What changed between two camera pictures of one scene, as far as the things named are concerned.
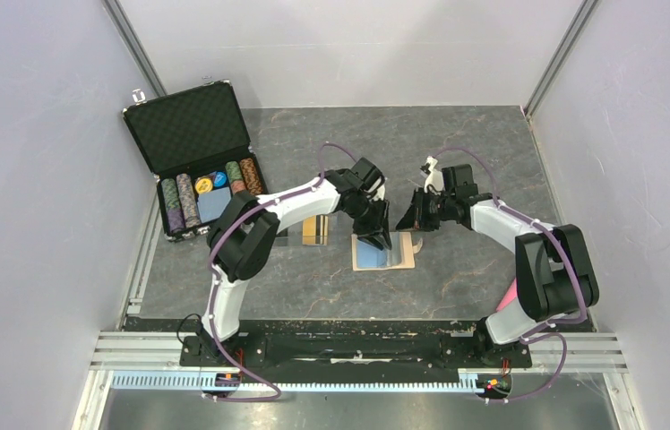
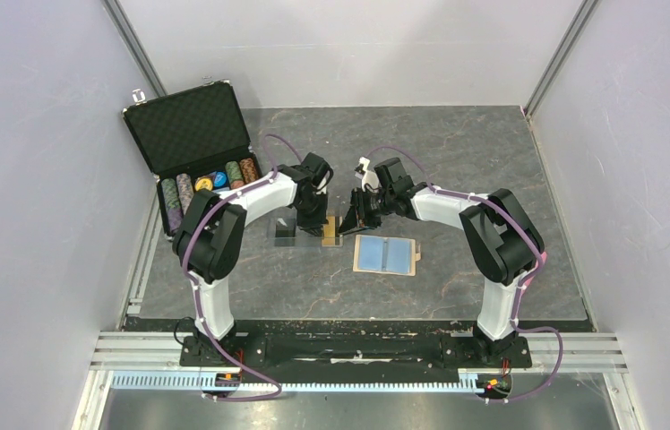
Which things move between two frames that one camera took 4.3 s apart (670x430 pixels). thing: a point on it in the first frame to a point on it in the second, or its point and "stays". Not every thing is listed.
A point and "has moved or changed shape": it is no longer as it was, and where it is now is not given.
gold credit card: x=309 y=230 has moved or changed shape
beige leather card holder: x=367 y=256 stays
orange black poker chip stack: x=251 y=176 stays
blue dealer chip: x=219 y=179 stays
